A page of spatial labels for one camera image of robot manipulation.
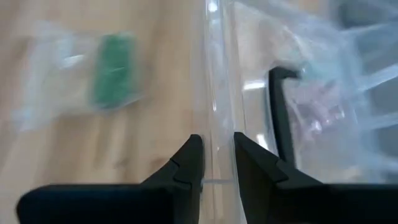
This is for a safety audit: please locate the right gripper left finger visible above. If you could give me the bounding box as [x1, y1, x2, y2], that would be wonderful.
[16, 134, 205, 224]

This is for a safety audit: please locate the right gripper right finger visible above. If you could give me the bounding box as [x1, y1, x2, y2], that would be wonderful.
[233, 131, 398, 224]

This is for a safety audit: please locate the green elastic bandage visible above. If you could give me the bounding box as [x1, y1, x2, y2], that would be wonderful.
[91, 32, 140, 110]

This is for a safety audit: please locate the clear plastic storage box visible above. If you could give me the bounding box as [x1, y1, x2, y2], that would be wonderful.
[189, 0, 398, 224]

